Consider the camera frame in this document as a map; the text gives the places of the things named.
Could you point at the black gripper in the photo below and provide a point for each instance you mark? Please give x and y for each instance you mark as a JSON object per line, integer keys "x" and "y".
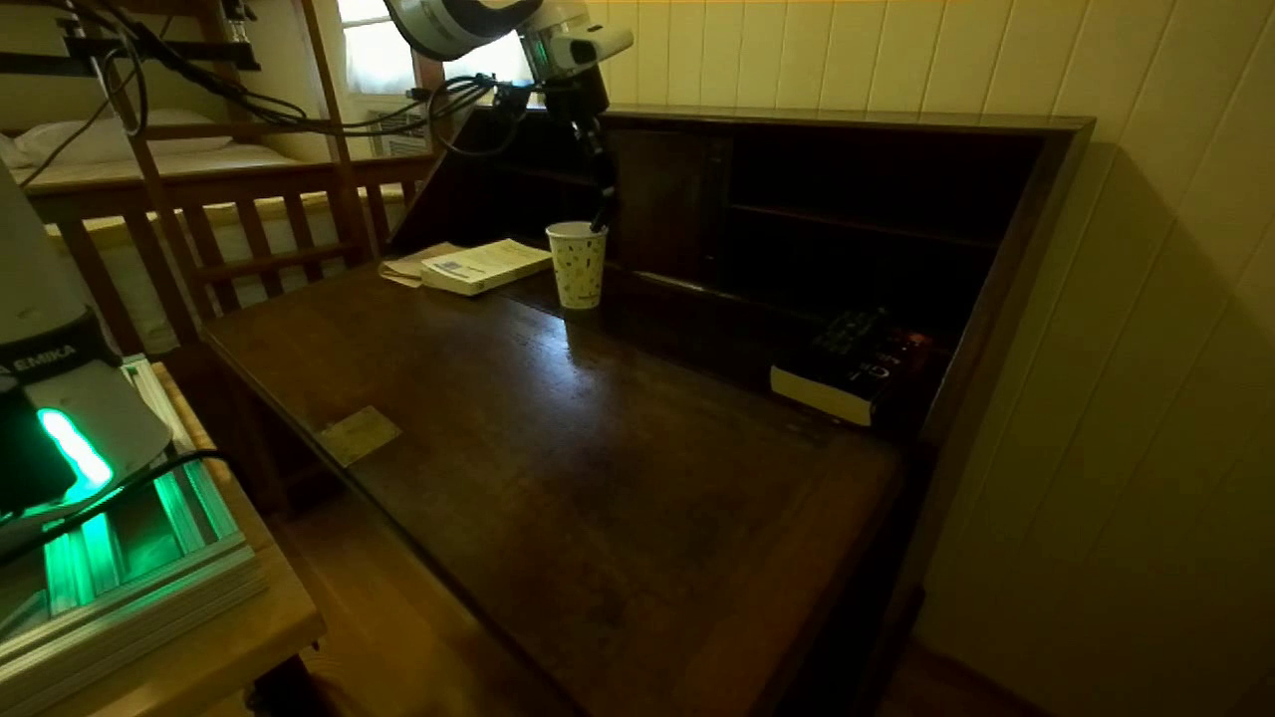
{"x": 578, "y": 104}

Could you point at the small dark cabinet door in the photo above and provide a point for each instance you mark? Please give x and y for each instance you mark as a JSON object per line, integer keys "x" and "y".
{"x": 663, "y": 201}

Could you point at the white dotted paper cup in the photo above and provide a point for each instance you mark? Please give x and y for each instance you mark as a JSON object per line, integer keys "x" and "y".
{"x": 578, "y": 270}

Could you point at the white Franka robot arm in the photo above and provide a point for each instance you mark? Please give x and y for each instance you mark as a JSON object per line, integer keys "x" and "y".
{"x": 452, "y": 21}

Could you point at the dark wooden secretary desk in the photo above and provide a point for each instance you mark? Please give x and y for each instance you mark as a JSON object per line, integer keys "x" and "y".
{"x": 598, "y": 503}

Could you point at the beige label on desk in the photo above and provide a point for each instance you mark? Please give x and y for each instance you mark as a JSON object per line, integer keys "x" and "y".
{"x": 361, "y": 435}

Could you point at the white paperback book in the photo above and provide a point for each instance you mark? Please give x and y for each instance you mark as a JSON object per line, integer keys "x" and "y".
{"x": 485, "y": 265}

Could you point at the bright window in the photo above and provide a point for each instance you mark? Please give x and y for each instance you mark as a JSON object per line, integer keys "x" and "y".
{"x": 371, "y": 54}

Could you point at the black remote control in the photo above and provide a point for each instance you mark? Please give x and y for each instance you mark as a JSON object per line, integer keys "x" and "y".
{"x": 871, "y": 342}

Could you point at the wooden bunk ladder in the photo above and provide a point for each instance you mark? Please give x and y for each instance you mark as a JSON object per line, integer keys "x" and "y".
{"x": 166, "y": 211}

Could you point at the light wooden side table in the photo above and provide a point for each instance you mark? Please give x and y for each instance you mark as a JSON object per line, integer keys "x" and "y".
{"x": 252, "y": 622}

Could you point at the green lit robot mounting stand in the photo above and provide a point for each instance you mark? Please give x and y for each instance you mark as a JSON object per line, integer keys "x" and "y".
{"x": 120, "y": 529}

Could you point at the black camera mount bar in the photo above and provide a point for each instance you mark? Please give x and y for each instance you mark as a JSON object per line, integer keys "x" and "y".
{"x": 202, "y": 54}

